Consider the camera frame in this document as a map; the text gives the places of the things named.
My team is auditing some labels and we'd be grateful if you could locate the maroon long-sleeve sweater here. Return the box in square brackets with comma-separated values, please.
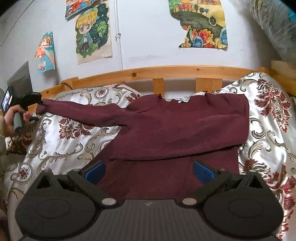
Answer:
[37, 93, 249, 201]

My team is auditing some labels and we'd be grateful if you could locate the plastic bag of clothes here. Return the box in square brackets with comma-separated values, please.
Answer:
[247, 0, 295, 66]

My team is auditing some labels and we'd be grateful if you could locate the person's left hand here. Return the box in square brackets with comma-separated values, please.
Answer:
[3, 105, 32, 137]

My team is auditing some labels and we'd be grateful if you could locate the dark monitor screen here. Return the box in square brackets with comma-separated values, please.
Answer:
[7, 61, 33, 97]

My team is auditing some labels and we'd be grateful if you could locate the anime girl poster left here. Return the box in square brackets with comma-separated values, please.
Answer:
[35, 32, 55, 73]

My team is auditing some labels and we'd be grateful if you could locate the top anime poster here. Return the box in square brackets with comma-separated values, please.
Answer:
[65, 0, 104, 20]

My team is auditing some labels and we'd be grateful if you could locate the colourful landscape poster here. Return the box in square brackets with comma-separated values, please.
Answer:
[169, 0, 228, 49]

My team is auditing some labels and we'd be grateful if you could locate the white wall pipe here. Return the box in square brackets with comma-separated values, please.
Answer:
[114, 0, 123, 70]

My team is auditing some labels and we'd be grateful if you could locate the wooden bed frame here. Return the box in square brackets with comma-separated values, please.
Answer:
[0, 60, 296, 117]

